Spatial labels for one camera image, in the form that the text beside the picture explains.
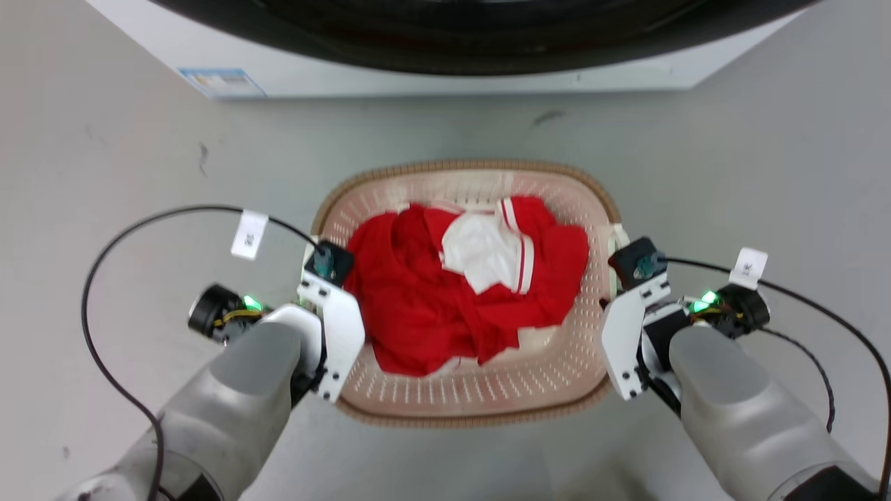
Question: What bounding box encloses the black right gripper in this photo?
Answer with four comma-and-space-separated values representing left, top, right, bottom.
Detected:
688, 283, 771, 340

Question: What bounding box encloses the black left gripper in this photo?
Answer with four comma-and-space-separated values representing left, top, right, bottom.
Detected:
187, 283, 271, 344

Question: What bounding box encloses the beige plastic laundry basket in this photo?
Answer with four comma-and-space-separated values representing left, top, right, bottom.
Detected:
311, 159, 631, 428

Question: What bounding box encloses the red and white garment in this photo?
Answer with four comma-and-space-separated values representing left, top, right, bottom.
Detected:
344, 196, 592, 379

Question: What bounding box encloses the blue white energy sticker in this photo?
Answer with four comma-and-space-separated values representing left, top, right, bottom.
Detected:
178, 67, 267, 99

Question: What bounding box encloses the white washing machine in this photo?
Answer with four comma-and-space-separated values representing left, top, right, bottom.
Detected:
87, 0, 812, 99

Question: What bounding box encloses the black round washer door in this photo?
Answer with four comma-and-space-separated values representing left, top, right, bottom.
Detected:
150, 0, 823, 77

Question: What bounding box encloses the white cable tag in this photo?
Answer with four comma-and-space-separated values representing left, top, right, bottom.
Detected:
729, 247, 769, 291
230, 209, 269, 261

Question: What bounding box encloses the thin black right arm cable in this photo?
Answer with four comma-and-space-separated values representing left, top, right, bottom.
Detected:
757, 327, 836, 434

